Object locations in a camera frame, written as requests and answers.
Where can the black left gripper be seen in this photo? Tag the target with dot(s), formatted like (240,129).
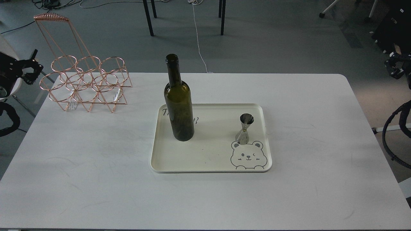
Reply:
(28,70)

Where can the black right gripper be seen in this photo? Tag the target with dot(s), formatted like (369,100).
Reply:
(398,64)

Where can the dark green wine bottle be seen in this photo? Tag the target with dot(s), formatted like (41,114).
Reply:
(177,96)

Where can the silver steel jigger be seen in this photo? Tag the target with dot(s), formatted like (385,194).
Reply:
(242,136)

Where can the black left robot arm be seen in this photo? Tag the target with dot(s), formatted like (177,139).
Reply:
(11,70)

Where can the black equipment case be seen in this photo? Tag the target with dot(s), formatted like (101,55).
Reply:
(395,28)

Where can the white chair base leg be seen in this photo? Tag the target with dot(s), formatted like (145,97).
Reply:
(322,14)

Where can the black table leg left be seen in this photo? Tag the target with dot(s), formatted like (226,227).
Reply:
(147,14)

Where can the black table leg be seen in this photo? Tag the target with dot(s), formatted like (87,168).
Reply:
(147,14)
(221,14)

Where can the black table leg right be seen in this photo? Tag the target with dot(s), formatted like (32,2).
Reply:
(221,14)

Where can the cream bear serving tray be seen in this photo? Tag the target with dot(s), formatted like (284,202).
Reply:
(213,147)

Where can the rose gold wire bottle rack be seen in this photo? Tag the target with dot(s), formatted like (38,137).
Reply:
(83,80)

